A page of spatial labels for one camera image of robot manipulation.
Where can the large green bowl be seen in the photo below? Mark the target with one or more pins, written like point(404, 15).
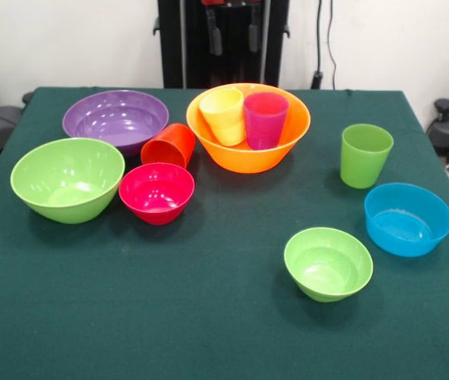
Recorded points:
point(67, 182)

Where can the yellow cup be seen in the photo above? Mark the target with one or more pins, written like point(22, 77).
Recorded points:
point(226, 122)

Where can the blue bowl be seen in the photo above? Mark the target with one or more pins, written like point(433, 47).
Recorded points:
point(406, 221)

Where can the pink bowl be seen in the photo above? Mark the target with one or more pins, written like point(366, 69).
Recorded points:
point(157, 198)

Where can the purple cup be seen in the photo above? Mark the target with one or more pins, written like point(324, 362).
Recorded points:
point(265, 126)

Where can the small green bowl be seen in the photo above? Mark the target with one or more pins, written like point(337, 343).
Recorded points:
point(327, 265)

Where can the green cup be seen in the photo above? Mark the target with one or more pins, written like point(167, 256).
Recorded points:
point(364, 158)

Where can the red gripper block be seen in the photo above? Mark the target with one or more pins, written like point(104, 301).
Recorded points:
point(210, 2)

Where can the dark green table cloth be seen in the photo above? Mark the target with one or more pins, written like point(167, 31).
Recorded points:
point(129, 297)

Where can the purple bowl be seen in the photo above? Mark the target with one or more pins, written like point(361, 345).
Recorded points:
point(115, 122)

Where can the red-orange cup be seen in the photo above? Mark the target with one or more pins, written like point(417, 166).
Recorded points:
point(172, 144)

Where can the large orange bowl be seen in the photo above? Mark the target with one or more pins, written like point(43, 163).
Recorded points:
point(248, 160)

